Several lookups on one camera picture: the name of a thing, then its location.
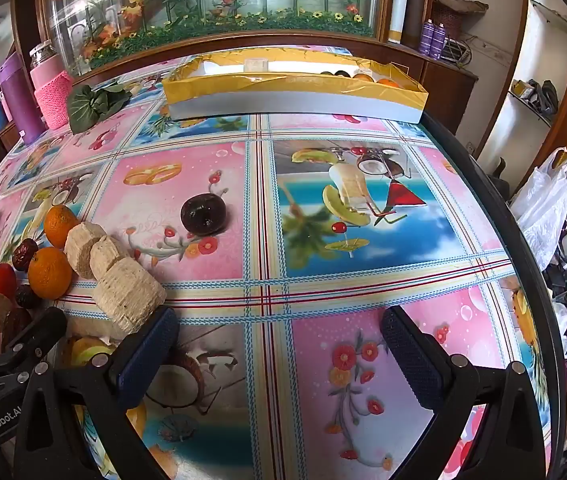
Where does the white plastic bag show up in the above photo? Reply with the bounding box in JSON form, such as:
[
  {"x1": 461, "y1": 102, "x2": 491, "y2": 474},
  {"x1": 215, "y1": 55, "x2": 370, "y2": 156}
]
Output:
[{"x1": 508, "y1": 147, "x2": 567, "y2": 271}]

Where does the large beige sugarcane piece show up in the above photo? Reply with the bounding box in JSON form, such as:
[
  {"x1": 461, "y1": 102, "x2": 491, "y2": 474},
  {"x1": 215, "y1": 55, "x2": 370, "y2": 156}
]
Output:
[{"x1": 93, "y1": 258, "x2": 168, "y2": 333}]

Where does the white and gold roll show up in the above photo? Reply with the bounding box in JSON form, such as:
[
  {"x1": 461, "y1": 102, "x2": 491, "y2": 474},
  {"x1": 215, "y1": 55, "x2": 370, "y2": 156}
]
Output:
[{"x1": 388, "y1": 0, "x2": 421, "y2": 43}]

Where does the brown woven basket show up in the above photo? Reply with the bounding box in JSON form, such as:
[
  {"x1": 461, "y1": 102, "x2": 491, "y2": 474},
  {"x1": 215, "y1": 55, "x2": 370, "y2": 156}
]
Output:
[{"x1": 432, "y1": 0, "x2": 489, "y2": 41}]

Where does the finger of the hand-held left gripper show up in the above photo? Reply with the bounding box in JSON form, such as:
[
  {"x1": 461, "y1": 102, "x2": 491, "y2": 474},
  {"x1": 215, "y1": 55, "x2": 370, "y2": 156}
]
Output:
[{"x1": 0, "y1": 306, "x2": 69, "y2": 386}]

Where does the dark purple plum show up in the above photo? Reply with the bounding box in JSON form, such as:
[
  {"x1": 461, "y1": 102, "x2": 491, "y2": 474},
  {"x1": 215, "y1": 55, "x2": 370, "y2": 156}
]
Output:
[{"x1": 180, "y1": 194, "x2": 229, "y2": 235}]

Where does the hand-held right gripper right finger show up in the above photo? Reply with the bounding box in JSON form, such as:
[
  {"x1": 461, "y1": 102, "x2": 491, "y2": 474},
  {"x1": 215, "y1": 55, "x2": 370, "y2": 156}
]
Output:
[{"x1": 381, "y1": 305, "x2": 549, "y2": 480}]

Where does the yellow taped white box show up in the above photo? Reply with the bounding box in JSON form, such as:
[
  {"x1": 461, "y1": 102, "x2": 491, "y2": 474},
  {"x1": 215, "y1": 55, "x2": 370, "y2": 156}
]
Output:
[{"x1": 162, "y1": 50, "x2": 430, "y2": 123}]

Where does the purple spray can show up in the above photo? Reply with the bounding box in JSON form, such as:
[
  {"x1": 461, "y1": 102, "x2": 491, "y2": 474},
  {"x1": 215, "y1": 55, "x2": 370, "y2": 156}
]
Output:
[
  {"x1": 419, "y1": 19, "x2": 435, "y2": 56},
  {"x1": 431, "y1": 22, "x2": 447, "y2": 59}
]

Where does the glass case with artificial flowers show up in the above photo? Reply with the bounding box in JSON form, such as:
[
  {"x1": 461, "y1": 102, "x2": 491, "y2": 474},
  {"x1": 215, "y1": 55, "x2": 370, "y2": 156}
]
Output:
[{"x1": 38, "y1": 0, "x2": 394, "y2": 76}]

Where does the red date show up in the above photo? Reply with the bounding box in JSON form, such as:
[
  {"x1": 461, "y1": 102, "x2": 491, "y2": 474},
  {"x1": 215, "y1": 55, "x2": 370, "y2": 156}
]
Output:
[
  {"x1": 12, "y1": 238, "x2": 39, "y2": 271},
  {"x1": 14, "y1": 284, "x2": 39, "y2": 309},
  {"x1": 0, "y1": 307, "x2": 33, "y2": 348}
]

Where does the green artificial leaf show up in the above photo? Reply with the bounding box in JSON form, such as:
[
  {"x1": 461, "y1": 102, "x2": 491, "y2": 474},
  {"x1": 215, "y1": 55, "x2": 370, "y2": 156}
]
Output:
[{"x1": 66, "y1": 82, "x2": 134, "y2": 135}]

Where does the pink knit covered bottle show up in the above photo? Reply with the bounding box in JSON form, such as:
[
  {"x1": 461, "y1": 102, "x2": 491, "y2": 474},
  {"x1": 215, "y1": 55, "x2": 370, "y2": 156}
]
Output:
[{"x1": 29, "y1": 40, "x2": 75, "y2": 130}]

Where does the fruit printed tablecloth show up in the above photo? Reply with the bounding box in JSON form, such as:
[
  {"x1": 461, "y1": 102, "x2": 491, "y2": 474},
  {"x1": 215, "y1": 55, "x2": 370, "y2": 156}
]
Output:
[{"x1": 0, "y1": 45, "x2": 567, "y2": 480}]

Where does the purple thermos flask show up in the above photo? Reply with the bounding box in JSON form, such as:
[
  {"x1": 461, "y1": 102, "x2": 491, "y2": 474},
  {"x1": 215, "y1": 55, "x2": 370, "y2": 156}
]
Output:
[{"x1": 0, "y1": 51, "x2": 46, "y2": 145}]

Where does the red cherry tomato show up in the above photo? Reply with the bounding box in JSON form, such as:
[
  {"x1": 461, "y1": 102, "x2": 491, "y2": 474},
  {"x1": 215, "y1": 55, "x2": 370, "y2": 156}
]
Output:
[{"x1": 0, "y1": 263, "x2": 18, "y2": 298}]

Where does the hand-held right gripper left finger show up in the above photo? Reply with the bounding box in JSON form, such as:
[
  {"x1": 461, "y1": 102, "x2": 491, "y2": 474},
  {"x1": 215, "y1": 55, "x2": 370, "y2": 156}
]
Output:
[{"x1": 13, "y1": 305, "x2": 181, "y2": 480}]

